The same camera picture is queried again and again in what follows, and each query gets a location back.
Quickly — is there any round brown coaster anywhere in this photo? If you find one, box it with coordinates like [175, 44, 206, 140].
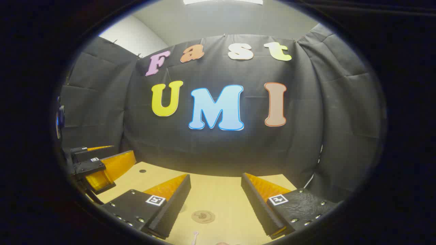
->
[191, 210, 216, 224]

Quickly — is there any white cable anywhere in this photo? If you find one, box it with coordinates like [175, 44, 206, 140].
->
[304, 145, 323, 190]

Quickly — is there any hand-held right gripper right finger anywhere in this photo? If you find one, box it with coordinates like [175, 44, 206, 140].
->
[240, 172, 341, 239]

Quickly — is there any ceiling light panel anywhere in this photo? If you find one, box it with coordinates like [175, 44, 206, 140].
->
[183, 0, 263, 5]

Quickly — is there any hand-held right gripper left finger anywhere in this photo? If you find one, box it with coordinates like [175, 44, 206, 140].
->
[102, 174, 192, 239]

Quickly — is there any wooden desktop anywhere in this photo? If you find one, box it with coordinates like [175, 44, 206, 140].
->
[87, 162, 298, 245]

